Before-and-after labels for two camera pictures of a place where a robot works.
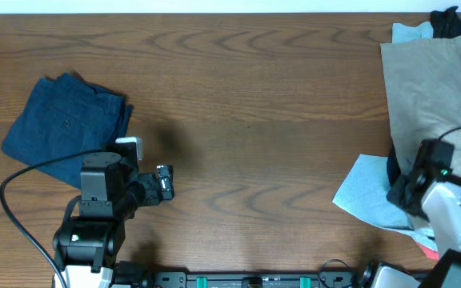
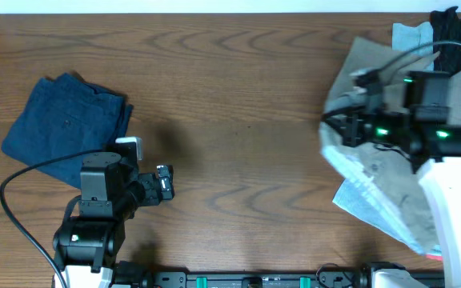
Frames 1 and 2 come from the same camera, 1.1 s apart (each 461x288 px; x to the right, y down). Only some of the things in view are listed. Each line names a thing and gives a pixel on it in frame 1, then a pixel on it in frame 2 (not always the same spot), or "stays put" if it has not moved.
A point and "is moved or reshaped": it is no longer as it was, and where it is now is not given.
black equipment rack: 246,279 stays put
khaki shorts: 432,90 is moved or reshaped
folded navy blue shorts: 62,115 stays put
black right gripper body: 403,198 → 376,126
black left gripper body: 147,191 stays put
